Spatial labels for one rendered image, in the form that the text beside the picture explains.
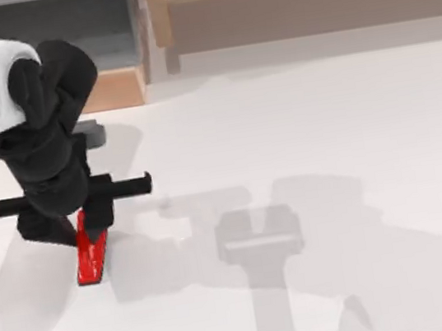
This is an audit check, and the red stapler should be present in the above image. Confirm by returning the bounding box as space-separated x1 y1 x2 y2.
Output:
67 205 117 287

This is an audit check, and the pale wooden drawer front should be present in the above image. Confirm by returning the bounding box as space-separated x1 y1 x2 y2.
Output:
74 63 151 114

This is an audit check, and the grey pierced drawer inside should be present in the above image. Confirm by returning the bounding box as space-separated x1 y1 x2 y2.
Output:
0 0 156 88

